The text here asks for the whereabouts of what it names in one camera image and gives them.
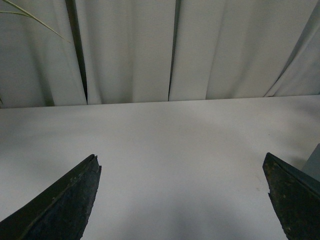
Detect white pleated curtain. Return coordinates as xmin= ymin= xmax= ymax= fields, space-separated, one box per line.
xmin=0 ymin=0 xmax=320 ymax=108

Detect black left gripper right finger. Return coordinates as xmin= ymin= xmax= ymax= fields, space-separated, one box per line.
xmin=262 ymin=152 xmax=320 ymax=240

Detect gray cube base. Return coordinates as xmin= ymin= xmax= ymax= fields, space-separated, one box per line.
xmin=301 ymin=144 xmax=320 ymax=182

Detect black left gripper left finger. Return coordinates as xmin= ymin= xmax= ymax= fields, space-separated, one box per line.
xmin=0 ymin=154 xmax=102 ymax=240

